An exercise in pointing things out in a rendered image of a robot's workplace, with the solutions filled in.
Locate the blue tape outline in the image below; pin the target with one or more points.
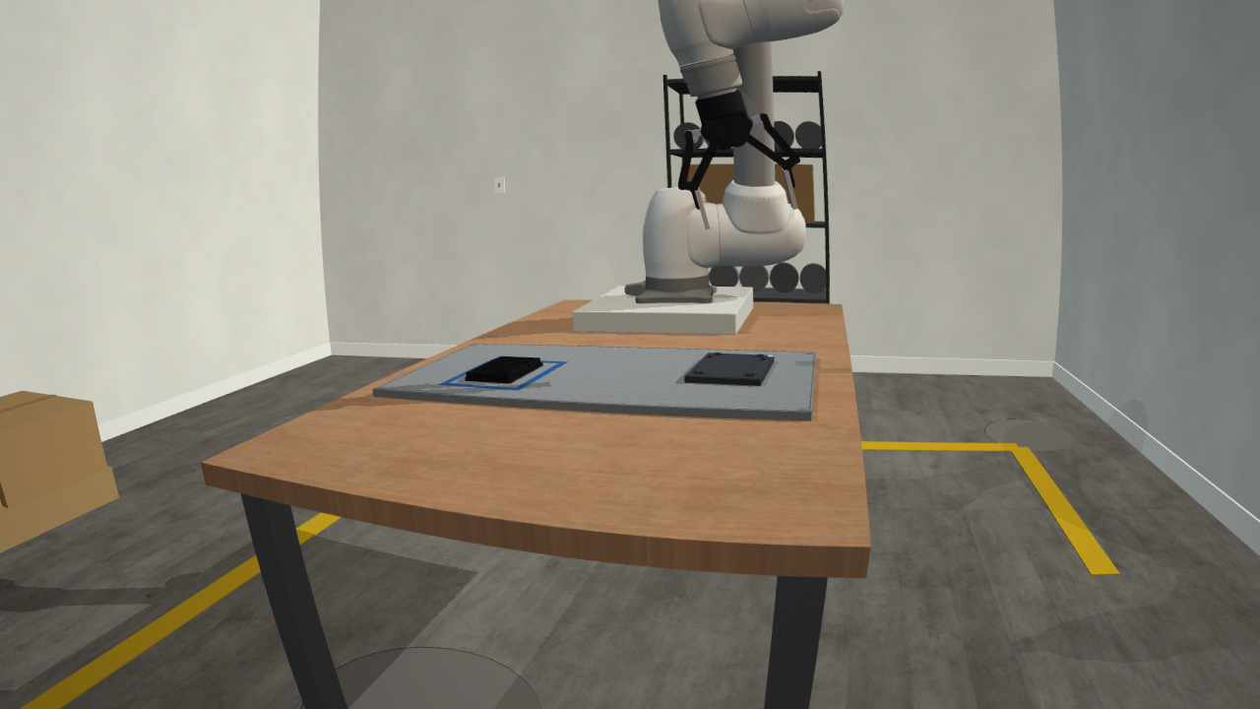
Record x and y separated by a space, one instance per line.
559 363

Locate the black well plate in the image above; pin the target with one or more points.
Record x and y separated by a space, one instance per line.
504 369

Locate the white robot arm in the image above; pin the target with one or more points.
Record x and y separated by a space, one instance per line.
755 225

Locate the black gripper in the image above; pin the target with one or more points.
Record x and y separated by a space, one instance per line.
724 128

